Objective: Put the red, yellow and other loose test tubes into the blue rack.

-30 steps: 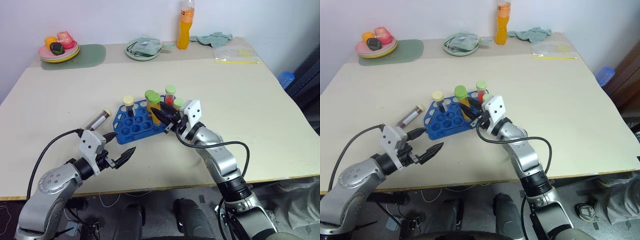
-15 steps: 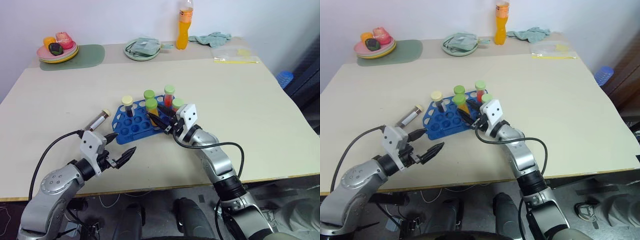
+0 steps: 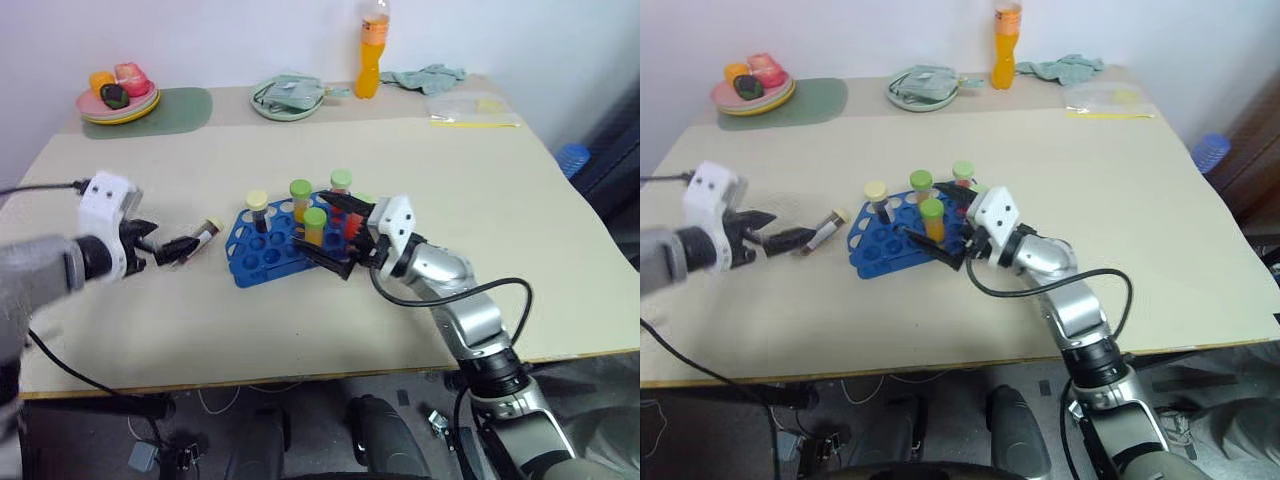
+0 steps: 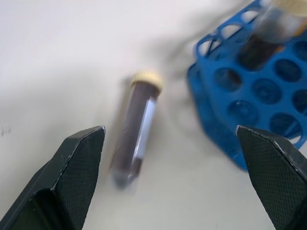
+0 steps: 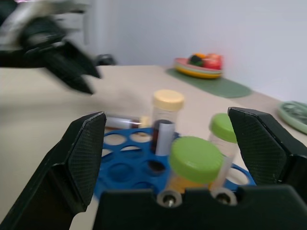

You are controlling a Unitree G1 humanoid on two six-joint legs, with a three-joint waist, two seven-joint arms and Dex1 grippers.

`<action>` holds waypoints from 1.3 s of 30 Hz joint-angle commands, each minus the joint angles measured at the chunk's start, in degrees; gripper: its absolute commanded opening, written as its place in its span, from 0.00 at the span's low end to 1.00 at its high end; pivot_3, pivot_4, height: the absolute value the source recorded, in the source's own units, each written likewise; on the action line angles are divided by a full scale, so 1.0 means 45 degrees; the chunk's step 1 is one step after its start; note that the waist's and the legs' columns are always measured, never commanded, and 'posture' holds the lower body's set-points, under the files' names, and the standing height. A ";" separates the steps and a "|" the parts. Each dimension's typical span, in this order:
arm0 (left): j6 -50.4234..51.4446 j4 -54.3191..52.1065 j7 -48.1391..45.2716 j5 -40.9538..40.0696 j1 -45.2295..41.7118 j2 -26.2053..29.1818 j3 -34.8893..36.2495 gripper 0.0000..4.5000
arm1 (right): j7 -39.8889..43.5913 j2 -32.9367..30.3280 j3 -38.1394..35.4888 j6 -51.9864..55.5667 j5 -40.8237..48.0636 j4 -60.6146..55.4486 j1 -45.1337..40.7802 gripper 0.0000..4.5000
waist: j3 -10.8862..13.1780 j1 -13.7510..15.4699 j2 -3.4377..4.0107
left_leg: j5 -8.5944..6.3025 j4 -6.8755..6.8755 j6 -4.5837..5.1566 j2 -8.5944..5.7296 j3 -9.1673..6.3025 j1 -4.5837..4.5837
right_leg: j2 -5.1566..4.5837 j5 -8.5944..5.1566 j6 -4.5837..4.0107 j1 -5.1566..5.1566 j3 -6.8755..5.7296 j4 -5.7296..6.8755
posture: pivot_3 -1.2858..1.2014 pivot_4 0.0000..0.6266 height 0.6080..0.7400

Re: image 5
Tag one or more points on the yellow-capped tube with red liquid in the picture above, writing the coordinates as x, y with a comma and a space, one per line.
120, 122

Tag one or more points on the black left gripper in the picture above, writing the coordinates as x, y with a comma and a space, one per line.
40, 36

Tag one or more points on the dark green oval placemat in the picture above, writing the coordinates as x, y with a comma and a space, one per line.
223, 87

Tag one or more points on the black and orange toy food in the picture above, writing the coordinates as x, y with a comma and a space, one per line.
196, 59

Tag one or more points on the light green plate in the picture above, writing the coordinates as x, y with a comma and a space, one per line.
192, 70

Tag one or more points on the cream-capped tube with dark liquid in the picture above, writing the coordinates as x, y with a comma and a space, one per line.
168, 100

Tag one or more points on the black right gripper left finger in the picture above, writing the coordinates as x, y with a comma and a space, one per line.
81, 153

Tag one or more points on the green-capped clear test tube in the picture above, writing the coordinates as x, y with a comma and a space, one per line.
221, 129

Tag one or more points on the red toy fruit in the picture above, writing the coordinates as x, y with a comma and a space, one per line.
213, 61

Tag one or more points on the pink plate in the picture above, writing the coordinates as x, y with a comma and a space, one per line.
182, 61

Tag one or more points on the blue test tube rack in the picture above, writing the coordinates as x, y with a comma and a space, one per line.
127, 172

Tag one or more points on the green-capped tube with yellow liquid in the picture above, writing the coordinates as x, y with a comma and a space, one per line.
195, 160

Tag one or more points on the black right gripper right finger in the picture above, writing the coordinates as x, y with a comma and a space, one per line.
261, 148

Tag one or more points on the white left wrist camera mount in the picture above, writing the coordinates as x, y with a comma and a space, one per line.
9, 26

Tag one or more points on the light green slotted tray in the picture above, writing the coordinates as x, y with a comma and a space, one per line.
293, 117

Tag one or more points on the yellow plate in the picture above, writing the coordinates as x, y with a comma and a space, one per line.
201, 75

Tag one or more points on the dark rounded background object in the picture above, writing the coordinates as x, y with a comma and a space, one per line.
105, 60

